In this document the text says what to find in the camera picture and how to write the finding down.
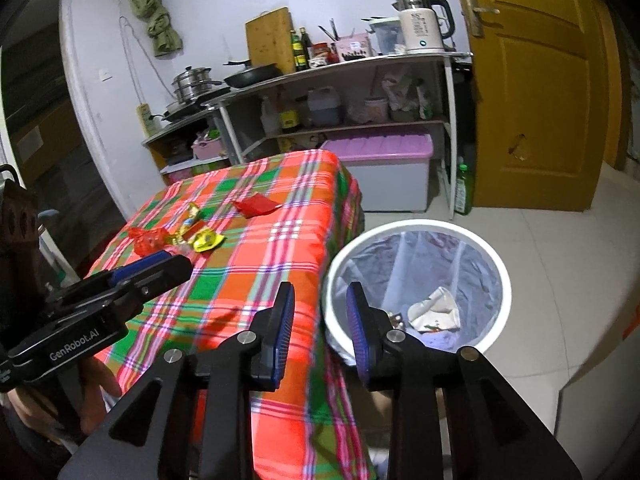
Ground plaid cloth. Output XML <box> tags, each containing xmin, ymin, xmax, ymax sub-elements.
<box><xmin>82</xmin><ymin>149</ymin><xmax>373</xmax><ymax>480</ymax></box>

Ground pink utensil holder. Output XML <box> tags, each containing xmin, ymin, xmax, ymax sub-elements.
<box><xmin>334</xmin><ymin>32</ymin><xmax>373</xmax><ymax>63</ymax></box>

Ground green plastic bottle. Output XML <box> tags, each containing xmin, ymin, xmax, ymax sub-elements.
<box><xmin>454</xmin><ymin>156</ymin><xmax>475</xmax><ymax>217</ymax></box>

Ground white plastic bottle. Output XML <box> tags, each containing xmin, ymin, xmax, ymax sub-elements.
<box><xmin>260</xmin><ymin>97</ymin><xmax>281</xmax><ymax>136</ymax></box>

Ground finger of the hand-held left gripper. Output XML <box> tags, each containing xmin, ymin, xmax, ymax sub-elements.
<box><xmin>107</xmin><ymin>252</ymin><xmax>173</xmax><ymax>281</ymax></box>
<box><xmin>112</xmin><ymin>255</ymin><xmax>193</xmax><ymax>306</ymax></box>

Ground wooden cutting board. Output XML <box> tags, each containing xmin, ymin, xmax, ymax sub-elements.
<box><xmin>245</xmin><ymin>7</ymin><xmax>297</xmax><ymax>75</ymax></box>

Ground crumpled plastic bags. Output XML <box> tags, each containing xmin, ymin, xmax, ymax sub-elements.
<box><xmin>382</xmin><ymin>72</ymin><xmax>433</xmax><ymax>121</ymax></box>

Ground white electric kettle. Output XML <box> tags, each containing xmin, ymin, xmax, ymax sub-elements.
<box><xmin>392</xmin><ymin>0</ymin><xmax>456</xmax><ymax>55</ymax></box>

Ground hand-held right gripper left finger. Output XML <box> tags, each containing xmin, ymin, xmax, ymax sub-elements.
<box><xmin>57</xmin><ymin>281</ymin><xmax>297</xmax><ymax>480</ymax></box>

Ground grey plastic bin liner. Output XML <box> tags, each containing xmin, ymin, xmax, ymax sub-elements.
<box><xmin>332</xmin><ymin>230</ymin><xmax>503</xmax><ymax>361</ymax></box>

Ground clear plastic lidded container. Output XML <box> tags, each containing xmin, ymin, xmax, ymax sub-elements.
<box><xmin>369</xmin><ymin>17</ymin><xmax>403</xmax><ymax>56</ymax></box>

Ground low wooden shelf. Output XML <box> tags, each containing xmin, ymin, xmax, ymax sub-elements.
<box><xmin>141</xmin><ymin>110</ymin><xmax>236</xmax><ymax>188</ymax></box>

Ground black frying pan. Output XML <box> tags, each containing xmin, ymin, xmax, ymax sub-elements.
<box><xmin>222</xmin><ymin>60</ymin><xmax>283</xmax><ymax>88</ymax></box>

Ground yellow wooden door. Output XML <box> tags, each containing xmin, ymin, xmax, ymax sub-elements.
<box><xmin>447</xmin><ymin>0</ymin><xmax>623</xmax><ymax>213</ymax></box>

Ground black induction cooker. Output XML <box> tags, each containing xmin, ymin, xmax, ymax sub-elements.
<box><xmin>164</xmin><ymin>87</ymin><xmax>231</xmax><ymax>121</ymax></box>

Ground green hanging cloth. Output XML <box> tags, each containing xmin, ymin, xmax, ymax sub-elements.
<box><xmin>125</xmin><ymin>0</ymin><xmax>183</xmax><ymax>58</ymax></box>

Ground steel steamer pot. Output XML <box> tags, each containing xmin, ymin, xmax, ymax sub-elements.
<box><xmin>172</xmin><ymin>66</ymin><xmax>223</xmax><ymax>101</ymax></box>

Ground person's left hand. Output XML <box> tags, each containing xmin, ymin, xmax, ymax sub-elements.
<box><xmin>7</xmin><ymin>355</ymin><xmax>123</xmax><ymax>436</ymax></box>

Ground long yellow printed wrapper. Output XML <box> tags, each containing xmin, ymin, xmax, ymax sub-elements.
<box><xmin>172</xmin><ymin>201</ymin><xmax>203</xmax><ymax>246</ymax></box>

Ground white metal shelf unit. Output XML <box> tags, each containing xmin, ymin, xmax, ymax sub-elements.
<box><xmin>202</xmin><ymin>50</ymin><xmax>473</xmax><ymax>221</ymax></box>

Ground yellow candy wrapper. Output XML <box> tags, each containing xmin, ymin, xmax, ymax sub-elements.
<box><xmin>192</xmin><ymin>227</ymin><xmax>226</xmax><ymax>253</ymax></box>

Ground crinkly translucent red wrapper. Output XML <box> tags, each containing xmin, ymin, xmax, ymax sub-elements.
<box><xmin>127</xmin><ymin>227</ymin><xmax>168</xmax><ymax>256</ymax></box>

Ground translucent oil jug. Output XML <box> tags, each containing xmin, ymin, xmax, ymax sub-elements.
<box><xmin>306</xmin><ymin>87</ymin><xmax>346</xmax><ymax>128</ymax></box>

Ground purple lid storage box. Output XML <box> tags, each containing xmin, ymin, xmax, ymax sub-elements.
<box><xmin>320</xmin><ymin>127</ymin><xmax>433</xmax><ymax>213</ymax></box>

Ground white round bin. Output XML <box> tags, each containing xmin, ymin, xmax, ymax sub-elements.
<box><xmin>320</xmin><ymin>219</ymin><xmax>513</xmax><ymax>366</ymax></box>

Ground solid red foil wrapper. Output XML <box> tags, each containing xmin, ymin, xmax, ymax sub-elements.
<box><xmin>232</xmin><ymin>195</ymin><xmax>281</xmax><ymax>218</ymax></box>

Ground thin wall cable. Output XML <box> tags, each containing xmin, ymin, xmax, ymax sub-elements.
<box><xmin>119</xmin><ymin>16</ymin><xmax>168</xmax><ymax>111</ymax></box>

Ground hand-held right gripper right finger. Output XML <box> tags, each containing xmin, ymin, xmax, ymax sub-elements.
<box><xmin>346</xmin><ymin>281</ymin><xmax>583</xmax><ymax>480</ymax></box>

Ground black chopsticks bundle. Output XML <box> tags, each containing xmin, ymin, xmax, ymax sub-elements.
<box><xmin>317</xmin><ymin>17</ymin><xmax>346</xmax><ymax>43</ymax></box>

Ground yellow label oil bottle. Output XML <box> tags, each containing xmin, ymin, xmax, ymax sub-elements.
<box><xmin>279</xmin><ymin>100</ymin><xmax>301</xmax><ymax>135</ymax></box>

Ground pale printed food packet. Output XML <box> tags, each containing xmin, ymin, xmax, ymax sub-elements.
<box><xmin>407</xmin><ymin>286</ymin><xmax>462</xmax><ymax>333</ymax></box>

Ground pink plastic basket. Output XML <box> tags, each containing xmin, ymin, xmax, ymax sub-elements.
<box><xmin>192</xmin><ymin>137</ymin><xmax>226</xmax><ymax>161</ymax></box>

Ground metal door handle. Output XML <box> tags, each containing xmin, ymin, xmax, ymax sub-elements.
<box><xmin>462</xmin><ymin>0</ymin><xmax>501</xmax><ymax>38</ymax></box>

